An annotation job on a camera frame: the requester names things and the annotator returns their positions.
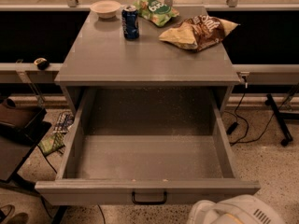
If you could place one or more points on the white bowl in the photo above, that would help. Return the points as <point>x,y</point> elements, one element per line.
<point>105,9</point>

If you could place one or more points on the black wheeled stand base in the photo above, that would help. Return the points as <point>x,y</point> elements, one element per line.
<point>283,112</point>

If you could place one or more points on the green chip bag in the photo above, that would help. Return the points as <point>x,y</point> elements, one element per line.
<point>155,11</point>

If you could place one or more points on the blue soda can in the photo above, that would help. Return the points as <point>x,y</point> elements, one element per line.
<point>129,17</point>

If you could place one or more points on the small black round device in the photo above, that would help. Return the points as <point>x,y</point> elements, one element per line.
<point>41,63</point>

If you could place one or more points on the black top drawer handle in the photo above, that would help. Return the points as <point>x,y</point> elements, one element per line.
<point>149,198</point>

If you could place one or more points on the brown yellow chip bag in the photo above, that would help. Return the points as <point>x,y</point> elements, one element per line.
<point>198,33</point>

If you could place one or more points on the patterned packet on floor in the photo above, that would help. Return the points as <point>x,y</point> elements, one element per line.
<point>64,122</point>

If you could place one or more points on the grey top drawer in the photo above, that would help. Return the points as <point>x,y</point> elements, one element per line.
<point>146,141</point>

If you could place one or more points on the grey drawer cabinet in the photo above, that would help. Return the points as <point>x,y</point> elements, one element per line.
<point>101,56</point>

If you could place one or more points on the black side table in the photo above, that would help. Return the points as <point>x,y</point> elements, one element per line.
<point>21,129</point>

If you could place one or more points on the green snack packet on floor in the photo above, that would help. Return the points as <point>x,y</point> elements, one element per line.
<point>52,143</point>

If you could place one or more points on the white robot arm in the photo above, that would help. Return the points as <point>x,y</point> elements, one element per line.
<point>242,209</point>

